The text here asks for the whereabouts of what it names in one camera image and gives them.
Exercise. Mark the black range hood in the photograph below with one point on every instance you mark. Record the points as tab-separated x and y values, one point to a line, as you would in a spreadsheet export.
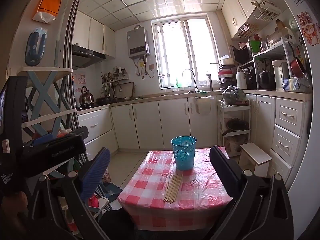
85	56

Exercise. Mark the white step stool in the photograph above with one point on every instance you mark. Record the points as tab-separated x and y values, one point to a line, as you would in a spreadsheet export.
255	153

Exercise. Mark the kitchen window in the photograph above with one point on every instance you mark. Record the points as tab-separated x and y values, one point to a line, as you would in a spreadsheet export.
186	52

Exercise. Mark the black gas stove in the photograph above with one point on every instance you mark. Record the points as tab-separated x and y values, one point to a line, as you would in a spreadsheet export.
86	106

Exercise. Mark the row of wooden chopsticks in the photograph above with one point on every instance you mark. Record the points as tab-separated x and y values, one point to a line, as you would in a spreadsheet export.
173	187

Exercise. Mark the white wall cabinets beside hood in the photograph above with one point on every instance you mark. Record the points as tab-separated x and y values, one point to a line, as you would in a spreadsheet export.
96	35

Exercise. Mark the cream tall drawer cabinet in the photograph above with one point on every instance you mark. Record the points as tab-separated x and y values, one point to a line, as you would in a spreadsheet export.
287	130

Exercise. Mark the red lion sticker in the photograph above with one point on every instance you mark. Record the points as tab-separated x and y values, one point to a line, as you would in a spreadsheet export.
308	28

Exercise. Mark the black rice cooker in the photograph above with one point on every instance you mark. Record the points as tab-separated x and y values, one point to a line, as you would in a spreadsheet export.
266	80

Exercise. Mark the grey wall water heater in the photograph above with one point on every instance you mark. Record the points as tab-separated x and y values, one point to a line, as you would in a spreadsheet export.
137	42

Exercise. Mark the white wall cabinets above rack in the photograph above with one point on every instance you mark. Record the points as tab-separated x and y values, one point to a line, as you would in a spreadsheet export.
237	7

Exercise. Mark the blue wrapped package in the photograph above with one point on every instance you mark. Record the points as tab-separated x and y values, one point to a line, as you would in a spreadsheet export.
298	84

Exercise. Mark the white countertop rack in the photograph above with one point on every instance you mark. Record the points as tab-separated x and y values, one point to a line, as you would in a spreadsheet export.
272	50

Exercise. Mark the blue slippers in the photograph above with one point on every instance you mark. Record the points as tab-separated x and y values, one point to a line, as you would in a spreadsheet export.
35	47

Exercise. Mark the orange paper bag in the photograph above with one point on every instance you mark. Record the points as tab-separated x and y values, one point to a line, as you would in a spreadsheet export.
50	1

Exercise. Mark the dark pot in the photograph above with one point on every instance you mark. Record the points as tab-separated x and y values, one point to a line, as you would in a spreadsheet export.
236	125

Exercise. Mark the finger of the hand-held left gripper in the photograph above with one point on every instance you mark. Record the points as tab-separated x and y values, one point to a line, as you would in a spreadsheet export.
75	132
43	139

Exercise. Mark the wall utensil rack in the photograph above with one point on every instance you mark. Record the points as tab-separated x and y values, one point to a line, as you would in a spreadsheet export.
113	76

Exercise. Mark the red checkered tablecloth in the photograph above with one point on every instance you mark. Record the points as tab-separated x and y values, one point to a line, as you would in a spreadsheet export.
200	192

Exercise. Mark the person's left hand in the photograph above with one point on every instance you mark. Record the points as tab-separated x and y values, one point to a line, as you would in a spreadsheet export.
20	200

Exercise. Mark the small straight chrome tap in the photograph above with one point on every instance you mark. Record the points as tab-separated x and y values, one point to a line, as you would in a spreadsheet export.
209	81

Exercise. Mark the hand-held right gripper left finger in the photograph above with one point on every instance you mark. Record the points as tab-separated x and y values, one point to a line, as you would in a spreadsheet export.
96	172

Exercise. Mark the blue plastic cutout basket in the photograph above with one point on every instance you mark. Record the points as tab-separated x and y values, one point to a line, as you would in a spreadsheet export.
183	155

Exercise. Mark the steel kettle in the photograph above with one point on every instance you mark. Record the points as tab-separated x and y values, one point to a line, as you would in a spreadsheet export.
86	97

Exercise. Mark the white bag on cabinet door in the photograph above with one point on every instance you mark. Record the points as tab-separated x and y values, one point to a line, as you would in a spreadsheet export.
204	106

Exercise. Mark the white electric water boiler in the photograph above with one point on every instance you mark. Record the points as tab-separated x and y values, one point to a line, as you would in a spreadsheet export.
278	75

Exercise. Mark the pink wall sticker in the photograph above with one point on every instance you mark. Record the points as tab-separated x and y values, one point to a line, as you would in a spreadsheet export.
81	80

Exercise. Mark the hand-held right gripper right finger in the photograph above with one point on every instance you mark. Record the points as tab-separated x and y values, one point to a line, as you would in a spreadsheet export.
225	172

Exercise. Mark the stack of bowls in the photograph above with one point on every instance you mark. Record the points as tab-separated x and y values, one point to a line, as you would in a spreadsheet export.
225	73

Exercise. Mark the white thermos jug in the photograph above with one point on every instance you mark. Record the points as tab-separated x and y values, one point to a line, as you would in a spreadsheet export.
241	80

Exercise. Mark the cream stove drawer cabinet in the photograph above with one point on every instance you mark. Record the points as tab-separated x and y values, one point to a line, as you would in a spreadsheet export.
96	127

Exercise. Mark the curved chrome faucet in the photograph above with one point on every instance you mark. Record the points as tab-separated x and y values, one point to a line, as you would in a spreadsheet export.
193	76

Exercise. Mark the red saucepan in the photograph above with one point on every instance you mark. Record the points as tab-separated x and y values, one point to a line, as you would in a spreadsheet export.
297	66

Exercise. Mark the black microwave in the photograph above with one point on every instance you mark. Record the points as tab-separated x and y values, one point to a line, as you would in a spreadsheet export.
241	55

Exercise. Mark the white rolling cart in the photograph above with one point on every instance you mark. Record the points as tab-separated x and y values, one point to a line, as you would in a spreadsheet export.
246	120

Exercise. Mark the grey green plastic bag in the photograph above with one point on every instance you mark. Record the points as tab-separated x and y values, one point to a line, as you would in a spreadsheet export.
233	95

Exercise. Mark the green bottle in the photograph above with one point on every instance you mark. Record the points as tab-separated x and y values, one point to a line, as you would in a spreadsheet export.
177	82

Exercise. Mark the blue cross-braced shelf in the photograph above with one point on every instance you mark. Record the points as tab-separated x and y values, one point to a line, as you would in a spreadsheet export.
45	90

